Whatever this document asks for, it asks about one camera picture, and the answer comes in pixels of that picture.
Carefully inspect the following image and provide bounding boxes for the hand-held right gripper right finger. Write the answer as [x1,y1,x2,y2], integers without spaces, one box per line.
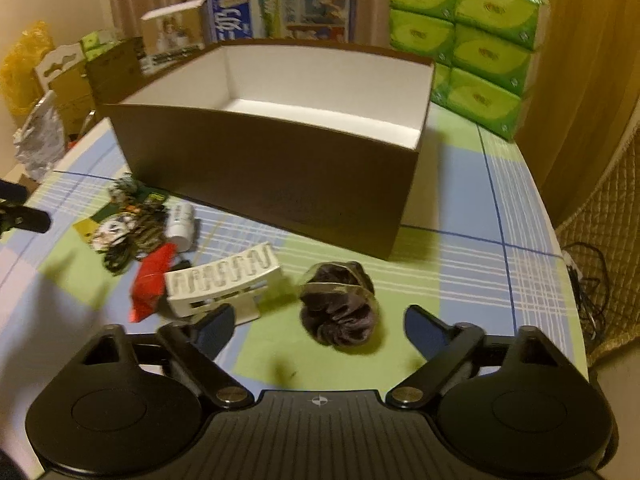
[386,304,558,409]

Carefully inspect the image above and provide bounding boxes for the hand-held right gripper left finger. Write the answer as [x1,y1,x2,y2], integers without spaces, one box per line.
[82,305,253,409]

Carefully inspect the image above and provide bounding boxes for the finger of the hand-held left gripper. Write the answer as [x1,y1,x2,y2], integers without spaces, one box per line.
[0,204,53,234]
[0,179,27,202]

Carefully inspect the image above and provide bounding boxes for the red snack packet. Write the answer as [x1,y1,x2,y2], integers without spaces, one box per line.
[129,242,177,324]

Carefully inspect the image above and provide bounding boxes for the dark purple hair scrunchie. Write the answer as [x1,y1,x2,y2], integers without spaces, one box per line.
[298,260,379,348]

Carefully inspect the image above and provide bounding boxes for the small white bottle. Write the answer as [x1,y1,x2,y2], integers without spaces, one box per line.
[166,204,197,252]

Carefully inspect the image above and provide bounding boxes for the brown cardboard box white inside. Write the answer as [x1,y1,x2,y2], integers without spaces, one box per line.
[101,37,435,262]

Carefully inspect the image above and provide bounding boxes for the plaid desktop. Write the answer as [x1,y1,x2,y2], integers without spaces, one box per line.
[0,102,593,411]

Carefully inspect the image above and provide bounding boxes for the silver foil bag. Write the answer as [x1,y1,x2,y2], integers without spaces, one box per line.
[12,90,69,182]

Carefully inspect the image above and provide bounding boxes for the camouflage patterned item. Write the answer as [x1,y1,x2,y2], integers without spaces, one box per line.
[127,207,169,257]

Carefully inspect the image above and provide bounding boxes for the yellow plastic bag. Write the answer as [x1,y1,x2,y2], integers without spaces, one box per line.
[0,20,56,117]

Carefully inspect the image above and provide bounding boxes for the white cutout cardboard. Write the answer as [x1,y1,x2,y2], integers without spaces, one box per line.
[32,42,87,92]

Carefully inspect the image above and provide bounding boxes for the brown cardboard carton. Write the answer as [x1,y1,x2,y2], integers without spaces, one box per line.
[50,36,147,133]

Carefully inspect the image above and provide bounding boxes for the small green tissue pack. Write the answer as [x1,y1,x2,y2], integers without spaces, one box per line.
[80,29,122,61]

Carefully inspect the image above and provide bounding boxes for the quilted beige cloth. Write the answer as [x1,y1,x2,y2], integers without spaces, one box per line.
[554,125,640,357]

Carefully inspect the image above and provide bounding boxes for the white product box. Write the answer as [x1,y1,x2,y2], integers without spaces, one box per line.
[139,0,214,77]

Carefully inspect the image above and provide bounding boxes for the stack of green tissue packs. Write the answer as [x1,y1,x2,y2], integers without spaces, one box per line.
[387,0,551,142]

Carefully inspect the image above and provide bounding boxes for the golden curtain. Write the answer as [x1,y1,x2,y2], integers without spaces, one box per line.
[492,0,640,226]

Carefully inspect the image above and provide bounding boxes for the blue milk carton box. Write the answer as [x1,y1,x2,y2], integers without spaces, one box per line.
[204,0,359,45]

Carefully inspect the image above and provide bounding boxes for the black cables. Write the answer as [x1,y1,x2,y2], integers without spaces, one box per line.
[561,241,610,342]

